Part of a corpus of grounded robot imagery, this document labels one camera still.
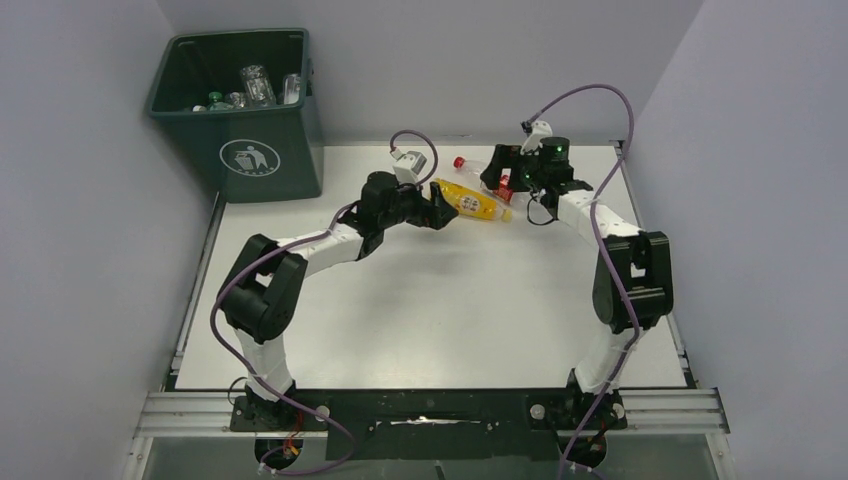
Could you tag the dark green trash bin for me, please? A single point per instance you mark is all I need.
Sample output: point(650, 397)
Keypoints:
point(252, 155)

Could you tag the aluminium frame rail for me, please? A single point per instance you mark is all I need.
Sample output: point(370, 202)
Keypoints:
point(659, 411)

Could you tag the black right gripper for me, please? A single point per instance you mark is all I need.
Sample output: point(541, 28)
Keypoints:
point(506, 157)

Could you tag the yellow juice bottle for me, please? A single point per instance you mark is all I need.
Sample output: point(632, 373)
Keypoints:
point(473, 204)

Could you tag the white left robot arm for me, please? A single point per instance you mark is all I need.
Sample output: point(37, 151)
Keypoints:
point(260, 294)

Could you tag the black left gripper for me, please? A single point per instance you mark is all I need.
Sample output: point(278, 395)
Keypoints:
point(433, 214)

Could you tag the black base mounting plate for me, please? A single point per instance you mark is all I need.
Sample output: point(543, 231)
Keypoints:
point(429, 424)

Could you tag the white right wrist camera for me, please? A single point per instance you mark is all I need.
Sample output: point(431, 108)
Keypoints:
point(536, 131)

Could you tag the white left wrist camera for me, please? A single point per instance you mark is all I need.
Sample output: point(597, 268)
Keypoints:
point(408, 166)

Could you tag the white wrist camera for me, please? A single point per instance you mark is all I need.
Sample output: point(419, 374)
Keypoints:
point(536, 131)
point(408, 166)

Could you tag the blue label crushed bottle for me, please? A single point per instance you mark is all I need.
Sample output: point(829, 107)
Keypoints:
point(238, 100)

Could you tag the green tinted bottle white cap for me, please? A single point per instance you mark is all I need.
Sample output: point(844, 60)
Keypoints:
point(215, 102)

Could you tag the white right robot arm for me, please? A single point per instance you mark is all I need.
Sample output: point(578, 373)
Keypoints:
point(633, 283)

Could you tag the clear unlabelled bottle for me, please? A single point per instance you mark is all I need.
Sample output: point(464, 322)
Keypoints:
point(257, 85)

